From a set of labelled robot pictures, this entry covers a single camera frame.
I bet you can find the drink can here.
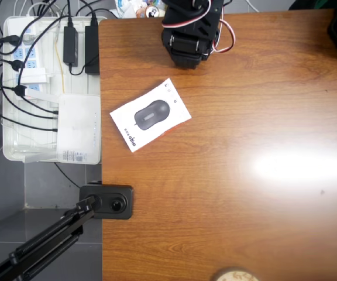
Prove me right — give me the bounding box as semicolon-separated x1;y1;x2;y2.
145;5;161;18

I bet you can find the white orange mouse box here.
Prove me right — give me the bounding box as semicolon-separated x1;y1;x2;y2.
109;77;192;154

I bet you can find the round wooden coaster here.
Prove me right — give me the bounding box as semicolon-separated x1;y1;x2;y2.
214;266;259;281

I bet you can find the white charger plug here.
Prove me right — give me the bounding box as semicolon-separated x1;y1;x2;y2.
20;67;48;86

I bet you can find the black cable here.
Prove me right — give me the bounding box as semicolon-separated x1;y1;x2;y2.
53;162;82;190

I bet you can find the black stand clamp base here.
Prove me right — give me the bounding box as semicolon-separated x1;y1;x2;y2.
78;181;135;220

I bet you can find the white plastic tray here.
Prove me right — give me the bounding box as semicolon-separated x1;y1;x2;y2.
2;16;107;163

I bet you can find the slim black power adapter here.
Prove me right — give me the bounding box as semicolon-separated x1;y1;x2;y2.
62;26;80;68

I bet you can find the thin yellow cable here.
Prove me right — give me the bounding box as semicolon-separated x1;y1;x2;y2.
53;22;66;95

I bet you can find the green table clamp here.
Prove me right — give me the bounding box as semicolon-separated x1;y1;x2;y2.
314;0;337;10

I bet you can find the white power strip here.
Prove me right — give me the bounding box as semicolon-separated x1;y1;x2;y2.
6;22;51;101

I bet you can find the wide black power adapter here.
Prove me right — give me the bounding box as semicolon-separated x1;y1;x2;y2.
84;25;100;76

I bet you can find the white router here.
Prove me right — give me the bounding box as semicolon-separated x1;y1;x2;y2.
56;94;102;166

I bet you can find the white plastic bag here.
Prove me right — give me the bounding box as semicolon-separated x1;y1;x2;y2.
114;0;167;19

